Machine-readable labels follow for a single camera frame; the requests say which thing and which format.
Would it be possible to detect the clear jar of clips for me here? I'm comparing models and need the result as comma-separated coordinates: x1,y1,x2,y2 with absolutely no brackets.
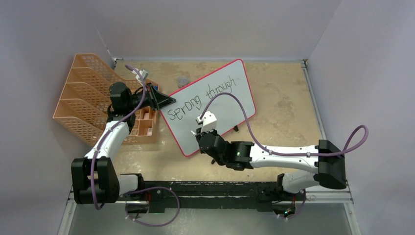
177,75,190,88

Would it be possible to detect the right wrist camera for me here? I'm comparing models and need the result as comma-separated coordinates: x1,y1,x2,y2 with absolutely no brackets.
196,111,217,132

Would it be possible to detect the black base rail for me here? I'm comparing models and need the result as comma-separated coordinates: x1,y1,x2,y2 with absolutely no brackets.
66,180,354,215

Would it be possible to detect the red-framed whiteboard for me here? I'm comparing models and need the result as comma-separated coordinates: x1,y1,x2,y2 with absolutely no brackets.
161,59,256,157

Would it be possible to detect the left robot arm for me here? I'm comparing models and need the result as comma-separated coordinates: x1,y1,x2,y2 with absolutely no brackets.
71,82,176,210

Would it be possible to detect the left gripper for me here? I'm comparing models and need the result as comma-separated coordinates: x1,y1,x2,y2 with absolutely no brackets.
127,83,176,112

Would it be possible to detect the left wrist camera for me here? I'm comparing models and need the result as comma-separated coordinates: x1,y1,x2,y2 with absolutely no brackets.
136,70,148,82

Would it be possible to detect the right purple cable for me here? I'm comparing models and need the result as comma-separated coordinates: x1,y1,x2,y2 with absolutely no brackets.
199,92,369,158

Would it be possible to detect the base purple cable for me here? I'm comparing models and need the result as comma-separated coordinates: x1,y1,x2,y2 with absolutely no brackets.
125,187,181,228

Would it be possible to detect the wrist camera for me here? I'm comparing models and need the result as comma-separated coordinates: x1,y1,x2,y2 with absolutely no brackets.
196,111,217,132
136,70,148,82

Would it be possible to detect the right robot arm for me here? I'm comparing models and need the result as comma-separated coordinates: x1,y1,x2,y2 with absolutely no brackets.
194,128,346,199

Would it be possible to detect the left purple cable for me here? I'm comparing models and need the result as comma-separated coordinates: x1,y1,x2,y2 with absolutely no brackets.
90,65,146,212

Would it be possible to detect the orange plastic file organizer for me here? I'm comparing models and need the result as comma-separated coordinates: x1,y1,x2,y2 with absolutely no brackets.
53,53,141,146

